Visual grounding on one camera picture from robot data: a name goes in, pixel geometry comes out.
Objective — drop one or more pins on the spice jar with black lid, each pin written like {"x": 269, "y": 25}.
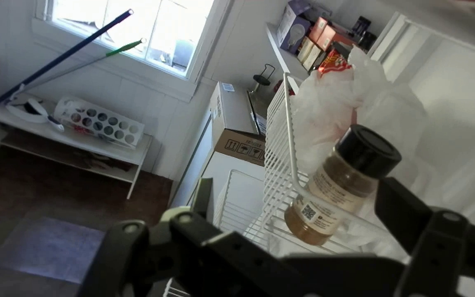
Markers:
{"x": 338, "y": 182}

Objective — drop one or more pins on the blue grey floor rug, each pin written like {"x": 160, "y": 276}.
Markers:
{"x": 49, "y": 248}

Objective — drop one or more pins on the white plastic bag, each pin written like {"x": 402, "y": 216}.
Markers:
{"x": 325, "y": 109}

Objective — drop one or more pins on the tan cardboard box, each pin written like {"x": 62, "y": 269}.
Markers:
{"x": 308, "y": 53}

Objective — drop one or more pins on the purple cardboard box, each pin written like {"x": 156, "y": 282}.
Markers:
{"x": 293, "y": 22}

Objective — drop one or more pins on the orange red package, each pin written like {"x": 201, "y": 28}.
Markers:
{"x": 333, "y": 60}

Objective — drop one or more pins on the white framed window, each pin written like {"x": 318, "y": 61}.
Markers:
{"x": 155, "y": 27}

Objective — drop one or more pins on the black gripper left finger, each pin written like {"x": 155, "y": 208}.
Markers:
{"x": 203, "y": 198}

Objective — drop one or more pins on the white plastic tray with holes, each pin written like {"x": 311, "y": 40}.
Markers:
{"x": 102, "y": 122}

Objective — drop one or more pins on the red cardboard box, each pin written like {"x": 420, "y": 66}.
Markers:
{"x": 321, "y": 33}

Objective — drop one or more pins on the white dustpan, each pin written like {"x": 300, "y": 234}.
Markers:
{"x": 31, "y": 109}

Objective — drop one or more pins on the white low shelf bench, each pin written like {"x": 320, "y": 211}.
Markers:
{"x": 66, "y": 144}

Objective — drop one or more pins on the black metal stand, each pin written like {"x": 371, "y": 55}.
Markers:
{"x": 262, "y": 76}

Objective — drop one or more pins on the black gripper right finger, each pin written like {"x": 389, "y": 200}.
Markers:
{"x": 402, "y": 215}

